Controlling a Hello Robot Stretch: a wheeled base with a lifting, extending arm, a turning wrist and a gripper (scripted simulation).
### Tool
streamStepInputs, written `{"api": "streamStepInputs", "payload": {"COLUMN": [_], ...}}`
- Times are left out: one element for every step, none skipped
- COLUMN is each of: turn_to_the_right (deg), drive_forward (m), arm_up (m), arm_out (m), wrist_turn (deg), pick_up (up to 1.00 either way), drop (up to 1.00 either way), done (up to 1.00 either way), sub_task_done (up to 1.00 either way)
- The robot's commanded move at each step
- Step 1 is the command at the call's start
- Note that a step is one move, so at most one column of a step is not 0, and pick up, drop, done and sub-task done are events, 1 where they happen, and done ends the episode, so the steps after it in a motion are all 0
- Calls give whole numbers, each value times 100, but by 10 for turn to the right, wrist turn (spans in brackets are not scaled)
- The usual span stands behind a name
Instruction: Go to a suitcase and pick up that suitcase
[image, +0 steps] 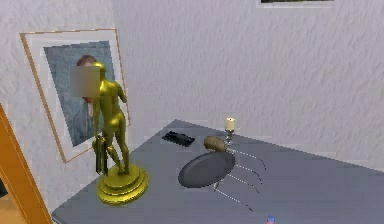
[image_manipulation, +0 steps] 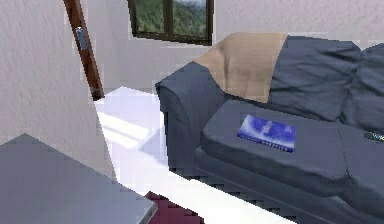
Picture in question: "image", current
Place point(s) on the black remote control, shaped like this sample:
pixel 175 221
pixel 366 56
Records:
pixel 178 138

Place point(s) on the brown potato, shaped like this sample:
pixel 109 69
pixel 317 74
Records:
pixel 216 143

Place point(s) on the cream candle on silver holder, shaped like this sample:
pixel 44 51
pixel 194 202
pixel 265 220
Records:
pixel 229 128

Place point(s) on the grey round pan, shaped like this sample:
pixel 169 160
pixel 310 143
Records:
pixel 206 169

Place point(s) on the gold human statue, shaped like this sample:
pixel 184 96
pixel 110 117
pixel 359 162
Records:
pixel 113 116

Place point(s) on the framed portrait painting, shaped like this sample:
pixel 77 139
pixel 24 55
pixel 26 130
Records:
pixel 63 100

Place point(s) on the grey table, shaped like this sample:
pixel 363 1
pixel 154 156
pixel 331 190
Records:
pixel 300 190

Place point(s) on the small red blue object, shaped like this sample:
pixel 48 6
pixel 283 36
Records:
pixel 270 220

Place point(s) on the white framed picture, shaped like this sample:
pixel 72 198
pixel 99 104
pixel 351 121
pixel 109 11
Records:
pixel 295 2

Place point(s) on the orange wooden door frame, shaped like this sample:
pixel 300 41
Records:
pixel 16 180

